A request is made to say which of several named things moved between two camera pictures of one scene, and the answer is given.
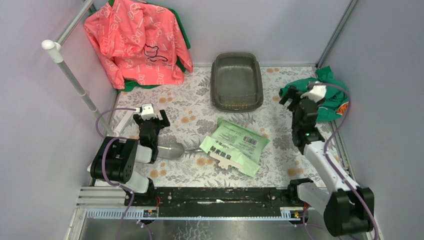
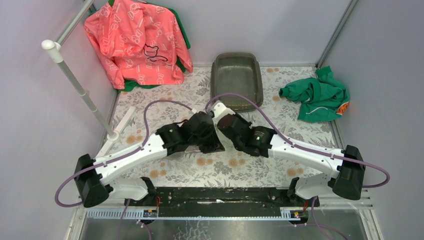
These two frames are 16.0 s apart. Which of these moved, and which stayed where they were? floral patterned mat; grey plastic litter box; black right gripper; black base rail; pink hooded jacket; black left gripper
Moved: black left gripper; black right gripper
Stayed: pink hooded jacket; floral patterned mat; black base rail; grey plastic litter box
